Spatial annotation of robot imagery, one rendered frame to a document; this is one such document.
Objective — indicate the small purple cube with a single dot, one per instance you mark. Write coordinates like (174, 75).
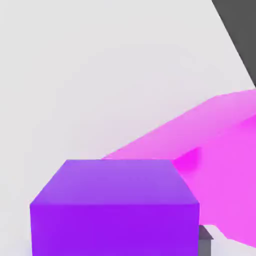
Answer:
(114, 220)

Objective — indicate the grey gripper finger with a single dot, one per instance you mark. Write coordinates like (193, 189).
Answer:
(204, 243)

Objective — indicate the large magenta box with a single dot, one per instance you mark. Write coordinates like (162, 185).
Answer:
(224, 180)

